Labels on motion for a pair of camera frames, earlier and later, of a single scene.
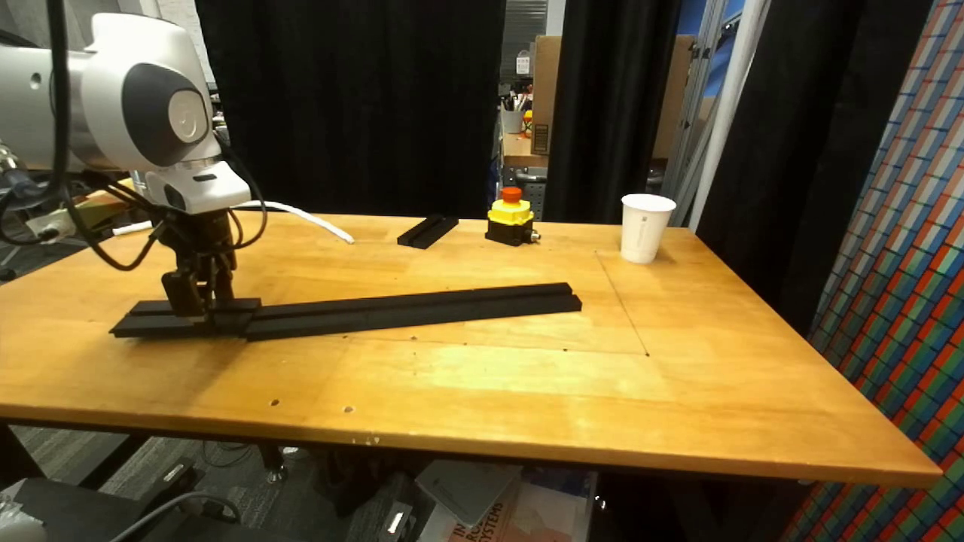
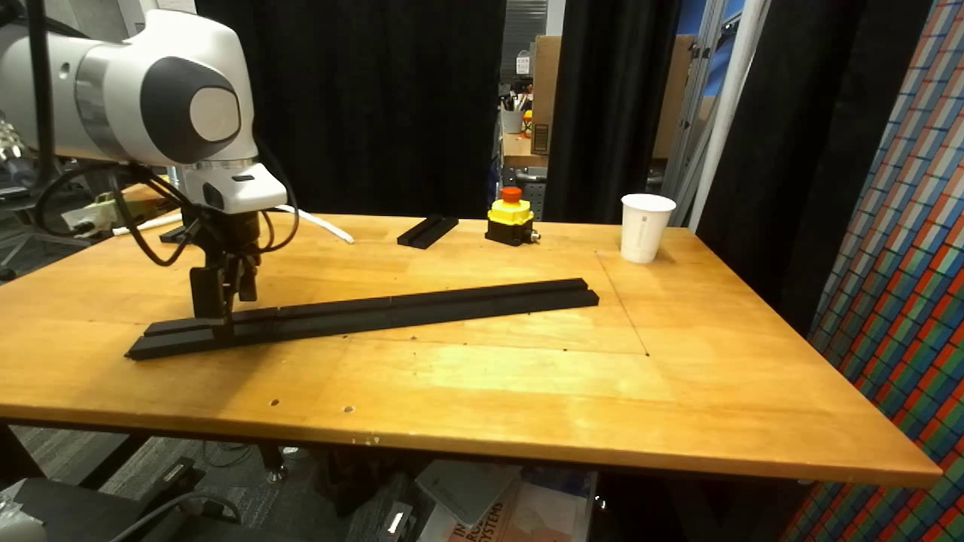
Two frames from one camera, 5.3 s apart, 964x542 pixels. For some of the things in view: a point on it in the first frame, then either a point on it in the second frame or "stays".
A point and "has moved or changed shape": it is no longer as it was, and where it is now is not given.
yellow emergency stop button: (509, 217) stays
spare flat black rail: (425, 231) stays
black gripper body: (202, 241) stays
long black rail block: (158, 321) has moved or changed shape
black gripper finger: (225, 293) -> (248, 277)
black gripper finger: (184, 293) -> (204, 287)
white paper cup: (641, 228) stays
